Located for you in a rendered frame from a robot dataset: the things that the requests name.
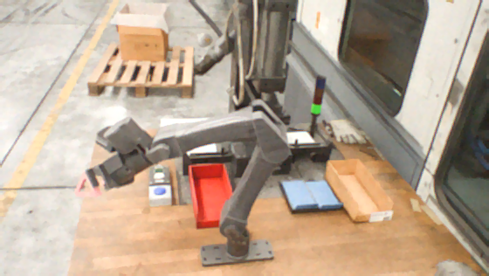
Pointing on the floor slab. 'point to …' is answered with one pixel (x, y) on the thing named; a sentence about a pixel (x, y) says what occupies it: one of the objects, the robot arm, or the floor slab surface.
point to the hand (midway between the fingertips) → (92, 188)
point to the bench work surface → (151, 238)
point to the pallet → (104, 77)
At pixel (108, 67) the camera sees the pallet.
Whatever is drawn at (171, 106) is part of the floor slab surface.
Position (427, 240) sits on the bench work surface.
